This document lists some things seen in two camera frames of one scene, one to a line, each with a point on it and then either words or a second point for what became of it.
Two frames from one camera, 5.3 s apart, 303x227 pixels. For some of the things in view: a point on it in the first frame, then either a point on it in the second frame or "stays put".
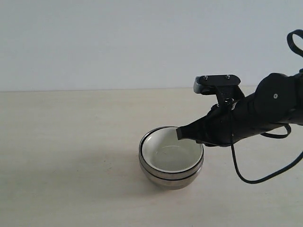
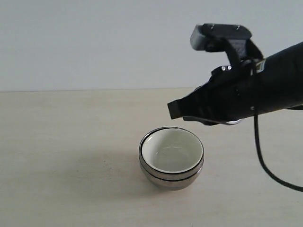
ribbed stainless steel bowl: (165, 176) stays put
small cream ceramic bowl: (161, 150) stays put
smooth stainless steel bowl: (168, 184) stays put
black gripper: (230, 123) -> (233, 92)
